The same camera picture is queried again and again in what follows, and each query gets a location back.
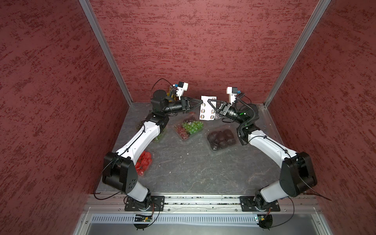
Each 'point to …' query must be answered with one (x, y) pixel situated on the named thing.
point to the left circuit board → (141, 221)
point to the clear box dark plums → (220, 139)
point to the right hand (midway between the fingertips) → (207, 103)
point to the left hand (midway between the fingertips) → (201, 105)
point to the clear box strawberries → (143, 162)
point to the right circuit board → (265, 221)
